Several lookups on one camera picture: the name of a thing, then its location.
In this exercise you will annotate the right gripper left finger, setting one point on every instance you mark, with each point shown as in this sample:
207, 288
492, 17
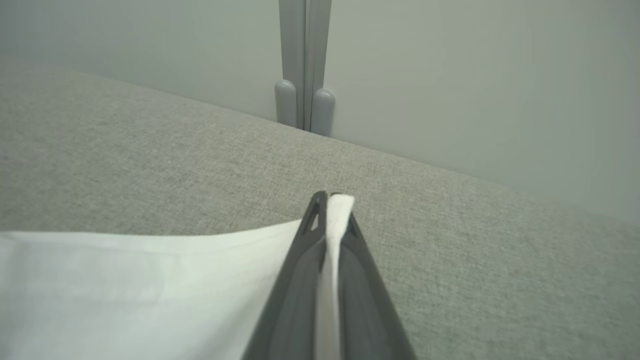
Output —
290, 310

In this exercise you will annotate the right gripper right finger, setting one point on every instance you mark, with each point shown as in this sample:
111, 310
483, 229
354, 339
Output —
365, 310

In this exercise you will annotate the red and white garment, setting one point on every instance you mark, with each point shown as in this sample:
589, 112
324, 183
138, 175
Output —
125, 290

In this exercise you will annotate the grey double frame post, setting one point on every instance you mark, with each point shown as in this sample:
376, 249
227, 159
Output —
305, 50

